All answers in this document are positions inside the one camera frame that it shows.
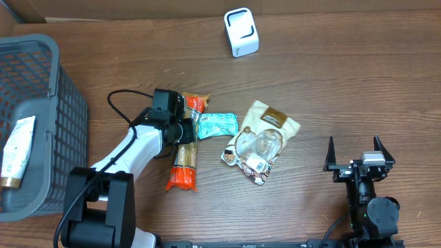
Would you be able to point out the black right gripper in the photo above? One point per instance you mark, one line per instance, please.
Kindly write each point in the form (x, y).
(340, 173)

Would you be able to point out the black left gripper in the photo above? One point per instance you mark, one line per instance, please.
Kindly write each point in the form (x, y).
(191, 133)

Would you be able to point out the green teal snack packet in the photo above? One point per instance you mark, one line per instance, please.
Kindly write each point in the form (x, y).
(211, 125)

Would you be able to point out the red orange spaghetti pack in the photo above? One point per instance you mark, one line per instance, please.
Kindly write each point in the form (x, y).
(183, 172)

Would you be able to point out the beige brown snack pouch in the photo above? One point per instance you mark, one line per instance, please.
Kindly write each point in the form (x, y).
(262, 136)

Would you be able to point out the white cream tube gold cap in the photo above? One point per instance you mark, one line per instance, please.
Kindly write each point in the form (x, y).
(16, 153)

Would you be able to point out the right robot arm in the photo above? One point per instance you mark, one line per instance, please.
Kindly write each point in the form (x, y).
(373, 219)

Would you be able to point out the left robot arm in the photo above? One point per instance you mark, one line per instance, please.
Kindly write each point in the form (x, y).
(99, 207)

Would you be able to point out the white barcode scanner box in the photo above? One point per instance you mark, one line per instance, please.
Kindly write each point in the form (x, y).
(241, 32)

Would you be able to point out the grey plastic shopping basket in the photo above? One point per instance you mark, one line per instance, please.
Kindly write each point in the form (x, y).
(33, 83)

